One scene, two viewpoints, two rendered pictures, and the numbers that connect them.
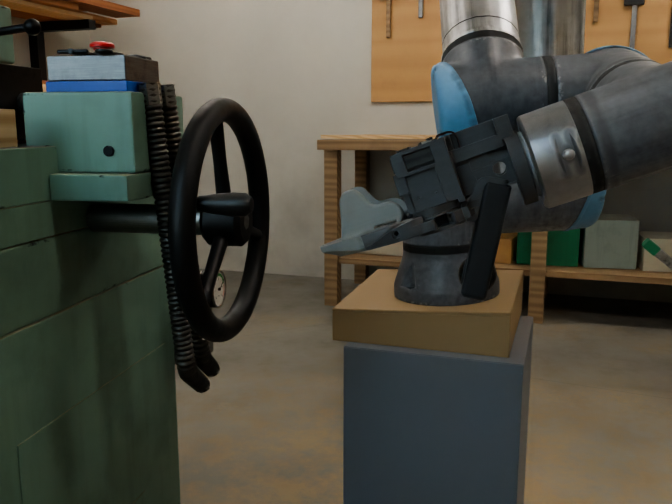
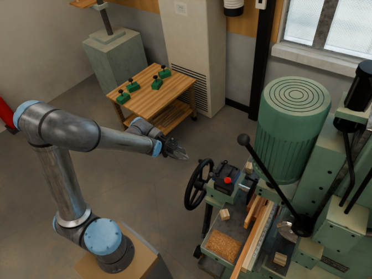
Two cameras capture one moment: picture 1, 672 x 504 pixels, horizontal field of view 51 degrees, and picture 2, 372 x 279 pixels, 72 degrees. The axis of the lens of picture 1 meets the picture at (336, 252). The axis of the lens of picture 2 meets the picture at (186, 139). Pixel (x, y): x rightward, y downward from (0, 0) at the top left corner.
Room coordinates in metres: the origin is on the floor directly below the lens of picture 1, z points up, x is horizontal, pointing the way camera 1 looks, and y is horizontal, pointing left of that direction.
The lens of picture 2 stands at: (1.49, 0.42, 1.96)
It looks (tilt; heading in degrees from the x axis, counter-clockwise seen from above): 48 degrees down; 207
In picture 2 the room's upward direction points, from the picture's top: 9 degrees counter-clockwise
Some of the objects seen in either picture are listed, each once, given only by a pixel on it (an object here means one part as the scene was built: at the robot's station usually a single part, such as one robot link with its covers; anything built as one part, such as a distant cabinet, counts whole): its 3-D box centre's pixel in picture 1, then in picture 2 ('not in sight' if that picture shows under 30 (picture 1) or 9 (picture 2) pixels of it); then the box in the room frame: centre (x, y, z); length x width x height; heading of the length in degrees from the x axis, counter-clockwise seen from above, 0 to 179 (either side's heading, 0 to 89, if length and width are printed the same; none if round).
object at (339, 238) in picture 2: not in sight; (337, 226); (1.09, 0.65, 1.22); 0.09 x 0.08 x 0.15; 79
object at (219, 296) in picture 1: (209, 294); (199, 252); (1.11, 0.21, 0.65); 0.06 x 0.04 x 0.08; 169
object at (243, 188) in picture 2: (39, 103); (245, 189); (0.88, 0.37, 0.95); 0.09 x 0.07 x 0.09; 169
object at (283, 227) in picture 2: not in sight; (294, 232); (1.04, 0.57, 1.02); 0.12 x 0.03 x 0.12; 79
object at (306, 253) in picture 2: not in sight; (308, 248); (1.09, 0.62, 1.02); 0.09 x 0.07 x 0.12; 169
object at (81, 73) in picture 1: (110, 70); (225, 176); (0.87, 0.27, 0.99); 0.13 x 0.11 x 0.06; 169
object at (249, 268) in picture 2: not in sight; (275, 205); (0.91, 0.50, 0.93); 0.60 x 0.02 x 0.06; 169
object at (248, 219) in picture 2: not in sight; (255, 203); (0.92, 0.42, 0.93); 0.22 x 0.01 x 0.06; 169
